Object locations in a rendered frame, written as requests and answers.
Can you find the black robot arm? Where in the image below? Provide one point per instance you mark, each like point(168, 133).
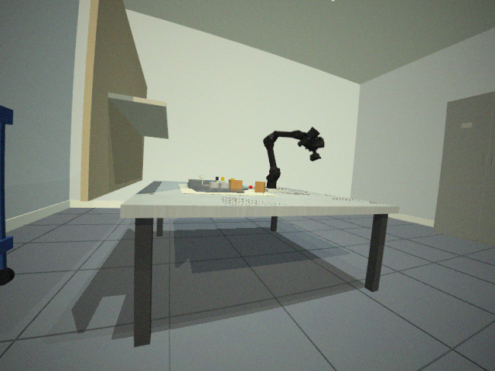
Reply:
point(274, 172)

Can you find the tan cardboard box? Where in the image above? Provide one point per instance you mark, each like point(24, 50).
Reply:
point(259, 187)

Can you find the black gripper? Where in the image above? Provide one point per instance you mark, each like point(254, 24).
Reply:
point(314, 154)

